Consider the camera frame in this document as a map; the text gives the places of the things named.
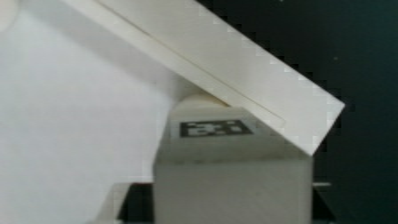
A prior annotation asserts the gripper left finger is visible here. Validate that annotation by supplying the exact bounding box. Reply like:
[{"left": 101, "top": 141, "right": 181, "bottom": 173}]
[{"left": 100, "top": 182, "right": 155, "bottom": 224}]

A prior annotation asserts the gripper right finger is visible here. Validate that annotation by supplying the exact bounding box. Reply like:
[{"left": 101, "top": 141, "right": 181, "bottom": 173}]
[{"left": 311, "top": 182, "right": 338, "bottom": 224}]

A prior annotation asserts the white table leg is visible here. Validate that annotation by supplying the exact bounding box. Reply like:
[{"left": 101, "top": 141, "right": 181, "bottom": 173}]
[{"left": 153, "top": 95, "right": 313, "bottom": 224}]

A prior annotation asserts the white square tabletop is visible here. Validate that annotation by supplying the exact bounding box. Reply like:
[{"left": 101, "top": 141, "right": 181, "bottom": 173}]
[{"left": 0, "top": 0, "right": 345, "bottom": 224}]

